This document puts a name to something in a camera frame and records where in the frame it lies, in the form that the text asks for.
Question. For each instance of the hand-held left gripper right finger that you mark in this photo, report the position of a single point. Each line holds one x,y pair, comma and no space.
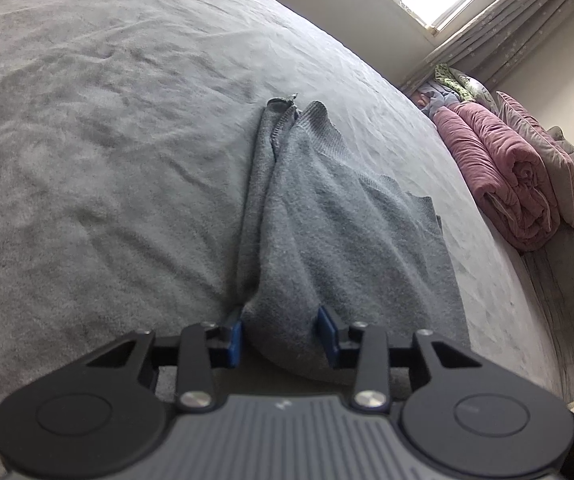
326,332

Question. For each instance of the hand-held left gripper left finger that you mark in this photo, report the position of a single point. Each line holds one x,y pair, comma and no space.
234,342

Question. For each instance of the grey knit cat-print sweater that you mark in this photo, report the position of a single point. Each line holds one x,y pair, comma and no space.
327,220

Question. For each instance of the pink folded quilt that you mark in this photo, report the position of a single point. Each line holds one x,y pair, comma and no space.
507,170

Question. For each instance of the grey bed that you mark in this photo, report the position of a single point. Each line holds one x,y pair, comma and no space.
92,135

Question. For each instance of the pink and grey pillow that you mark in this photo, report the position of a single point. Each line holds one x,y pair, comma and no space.
547,160

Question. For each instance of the floral patterned bedding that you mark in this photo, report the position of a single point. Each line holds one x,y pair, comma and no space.
452,82

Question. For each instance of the grey patterned curtain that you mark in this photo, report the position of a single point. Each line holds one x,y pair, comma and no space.
492,35

